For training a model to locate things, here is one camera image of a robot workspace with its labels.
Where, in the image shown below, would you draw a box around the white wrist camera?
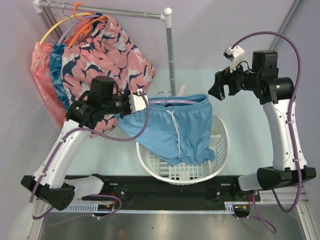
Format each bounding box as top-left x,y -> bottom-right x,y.
223,46 -> 245,73
129,88 -> 149,113

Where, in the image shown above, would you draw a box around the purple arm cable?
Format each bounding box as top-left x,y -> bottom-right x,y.
229,31 -> 306,235
29,91 -> 151,227

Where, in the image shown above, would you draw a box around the metal clothes rack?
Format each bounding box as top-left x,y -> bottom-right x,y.
32,0 -> 177,96

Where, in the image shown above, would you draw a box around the purple plastic hanger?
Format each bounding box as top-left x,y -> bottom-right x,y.
148,97 -> 200,105

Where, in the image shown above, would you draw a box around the pink shark print shorts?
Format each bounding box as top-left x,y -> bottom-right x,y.
61,15 -> 157,138

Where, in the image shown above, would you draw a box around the orange plastic hanger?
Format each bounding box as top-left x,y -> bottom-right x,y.
68,2 -> 107,48

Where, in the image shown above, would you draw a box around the light blue shorts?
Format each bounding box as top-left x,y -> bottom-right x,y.
118,94 -> 215,166

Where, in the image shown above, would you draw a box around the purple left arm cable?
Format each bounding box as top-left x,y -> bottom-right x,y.
29,91 -> 151,227

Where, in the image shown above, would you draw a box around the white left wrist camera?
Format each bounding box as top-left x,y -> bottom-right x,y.
129,88 -> 149,113

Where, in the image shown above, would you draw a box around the purple hanger with shorts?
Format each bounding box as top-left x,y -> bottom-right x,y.
56,14 -> 102,44

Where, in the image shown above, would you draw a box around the white plastic laundry basket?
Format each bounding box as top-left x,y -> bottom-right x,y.
136,115 -> 230,186

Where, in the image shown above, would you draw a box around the blue patterned shorts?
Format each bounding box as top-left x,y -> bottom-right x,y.
49,42 -> 70,112

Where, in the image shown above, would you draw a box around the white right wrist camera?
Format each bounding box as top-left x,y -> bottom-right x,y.
223,46 -> 245,73

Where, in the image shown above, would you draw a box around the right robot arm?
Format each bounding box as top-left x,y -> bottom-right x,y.
208,46 -> 317,201

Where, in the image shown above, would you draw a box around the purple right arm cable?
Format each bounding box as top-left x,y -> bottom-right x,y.
229,31 -> 306,235

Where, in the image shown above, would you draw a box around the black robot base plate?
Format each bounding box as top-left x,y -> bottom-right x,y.
81,176 -> 253,214

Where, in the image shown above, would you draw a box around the white slotted cable duct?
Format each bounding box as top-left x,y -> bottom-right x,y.
51,202 -> 251,215

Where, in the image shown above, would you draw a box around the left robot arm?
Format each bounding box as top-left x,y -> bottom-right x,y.
21,76 -> 131,211

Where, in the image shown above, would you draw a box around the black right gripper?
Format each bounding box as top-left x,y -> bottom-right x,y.
208,58 -> 260,101

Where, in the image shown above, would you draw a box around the pink tie-dye shorts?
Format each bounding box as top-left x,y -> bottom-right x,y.
31,42 -> 67,128

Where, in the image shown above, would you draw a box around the yellow plastic hanger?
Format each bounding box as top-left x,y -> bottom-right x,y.
38,12 -> 93,45

